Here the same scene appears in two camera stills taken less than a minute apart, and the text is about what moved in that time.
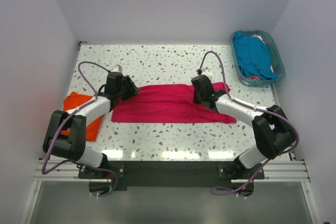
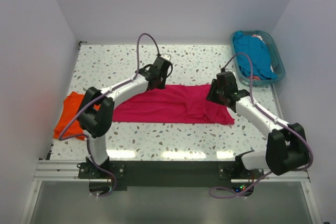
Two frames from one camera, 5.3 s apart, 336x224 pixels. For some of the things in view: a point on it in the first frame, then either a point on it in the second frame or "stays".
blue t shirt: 253,56 stays
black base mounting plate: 150,173 stays
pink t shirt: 171,104 stays
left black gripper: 133,90 → 162,86
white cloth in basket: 259,36 stays
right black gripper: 195,98 → 210,95
